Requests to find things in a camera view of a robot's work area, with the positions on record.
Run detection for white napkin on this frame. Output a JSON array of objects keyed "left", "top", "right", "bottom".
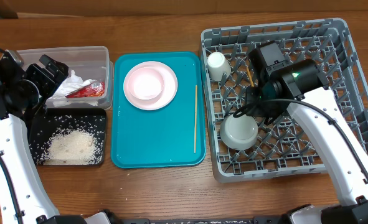
[{"left": 50, "top": 70, "right": 95, "bottom": 99}]

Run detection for red snack wrapper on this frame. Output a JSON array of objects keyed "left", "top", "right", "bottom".
[{"left": 65, "top": 81, "right": 105, "bottom": 98}]

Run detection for grey bowl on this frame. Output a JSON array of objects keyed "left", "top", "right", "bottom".
[{"left": 220, "top": 115, "right": 258, "bottom": 151}]

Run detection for small white cup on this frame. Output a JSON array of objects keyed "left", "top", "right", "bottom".
[{"left": 207, "top": 52, "right": 231, "bottom": 82}]

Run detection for white rice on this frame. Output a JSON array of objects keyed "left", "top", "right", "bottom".
[{"left": 31, "top": 113, "right": 106, "bottom": 166}]

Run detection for wooden chopstick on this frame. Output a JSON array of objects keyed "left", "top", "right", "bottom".
[
  {"left": 194, "top": 85, "right": 198, "bottom": 154},
  {"left": 246, "top": 67, "right": 255, "bottom": 87}
]

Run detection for small pink bowl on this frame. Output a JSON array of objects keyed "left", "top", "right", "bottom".
[{"left": 128, "top": 67, "right": 164, "bottom": 101}]

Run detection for pink plate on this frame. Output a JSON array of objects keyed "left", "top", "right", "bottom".
[{"left": 123, "top": 61, "right": 178, "bottom": 111}]

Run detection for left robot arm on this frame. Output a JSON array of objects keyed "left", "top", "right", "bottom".
[{"left": 0, "top": 49, "right": 115, "bottom": 224}]

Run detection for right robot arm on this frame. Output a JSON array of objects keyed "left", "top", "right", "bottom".
[{"left": 242, "top": 59, "right": 368, "bottom": 223}]

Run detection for clear plastic bin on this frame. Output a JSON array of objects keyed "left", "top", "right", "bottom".
[{"left": 18, "top": 46, "right": 114, "bottom": 110}]

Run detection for grey dish rack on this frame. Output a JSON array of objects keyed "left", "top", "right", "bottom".
[{"left": 200, "top": 18, "right": 368, "bottom": 183}]

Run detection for black plastic tray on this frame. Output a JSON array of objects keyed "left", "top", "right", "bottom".
[{"left": 27, "top": 108, "right": 107, "bottom": 166}]

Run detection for teal serving tray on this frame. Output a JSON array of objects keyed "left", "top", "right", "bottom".
[{"left": 111, "top": 52, "right": 206, "bottom": 169}]

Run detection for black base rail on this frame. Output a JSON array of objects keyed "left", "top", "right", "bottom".
[{"left": 102, "top": 209, "right": 291, "bottom": 224}]

